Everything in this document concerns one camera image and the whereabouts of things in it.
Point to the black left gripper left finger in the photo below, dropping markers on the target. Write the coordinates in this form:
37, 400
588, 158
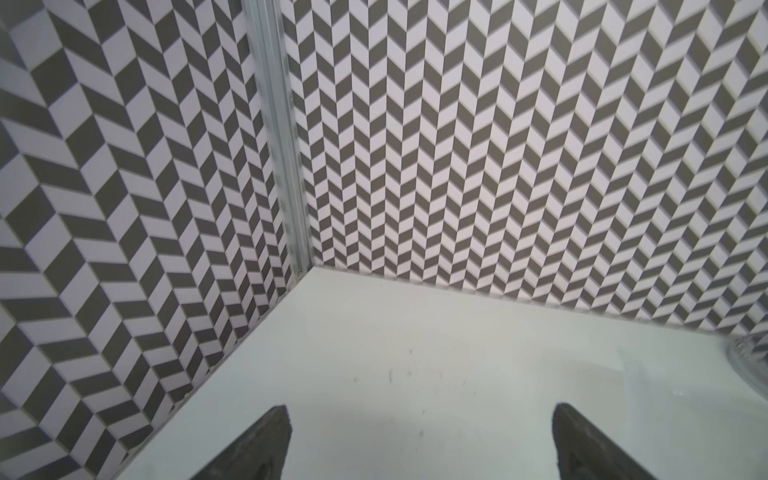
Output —
258, 453

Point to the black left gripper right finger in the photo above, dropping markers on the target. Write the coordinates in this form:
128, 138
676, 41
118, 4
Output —
585, 452

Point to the aluminium corner post left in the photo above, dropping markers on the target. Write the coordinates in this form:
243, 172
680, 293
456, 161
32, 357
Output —
266, 36

